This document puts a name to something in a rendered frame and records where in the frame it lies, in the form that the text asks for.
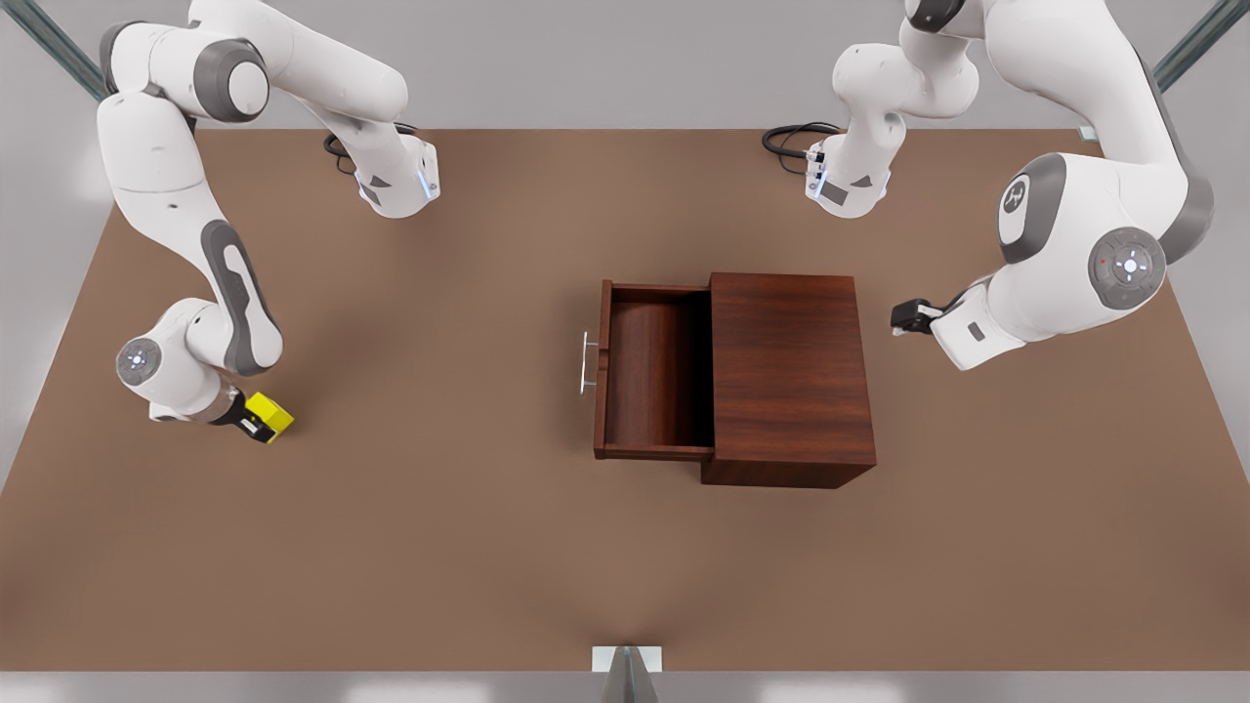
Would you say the yellow block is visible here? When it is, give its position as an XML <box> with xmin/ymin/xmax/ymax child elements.
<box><xmin>244</xmin><ymin>392</ymin><xmax>295</xmax><ymax>439</ymax></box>

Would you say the brown wooden cabinet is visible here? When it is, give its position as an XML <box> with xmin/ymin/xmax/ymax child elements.
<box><xmin>700</xmin><ymin>272</ymin><xmax>877</xmax><ymax>490</ymax></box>

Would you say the brown wooden drawer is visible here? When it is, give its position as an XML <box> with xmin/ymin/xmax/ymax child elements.
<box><xmin>594</xmin><ymin>280</ymin><xmax>716</xmax><ymax>463</ymax></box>

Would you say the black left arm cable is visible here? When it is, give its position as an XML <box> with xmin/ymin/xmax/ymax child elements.
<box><xmin>762</xmin><ymin>122</ymin><xmax>844</xmax><ymax>176</ymax></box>

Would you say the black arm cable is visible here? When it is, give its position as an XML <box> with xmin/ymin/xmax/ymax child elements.
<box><xmin>323</xmin><ymin>122</ymin><xmax>419</xmax><ymax>178</ymax></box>
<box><xmin>762</xmin><ymin>122</ymin><xmax>844</xmax><ymax>176</ymax></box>

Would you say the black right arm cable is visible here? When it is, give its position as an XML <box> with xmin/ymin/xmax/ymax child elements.
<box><xmin>323</xmin><ymin>122</ymin><xmax>419</xmax><ymax>178</ymax></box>

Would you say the silver frame post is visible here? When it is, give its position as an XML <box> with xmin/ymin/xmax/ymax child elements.
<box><xmin>0</xmin><ymin>0</ymin><xmax>108</xmax><ymax>102</ymax></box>
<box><xmin>1152</xmin><ymin>0</ymin><xmax>1250</xmax><ymax>92</ymax></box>
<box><xmin>592</xmin><ymin>645</ymin><xmax>663</xmax><ymax>703</ymax></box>

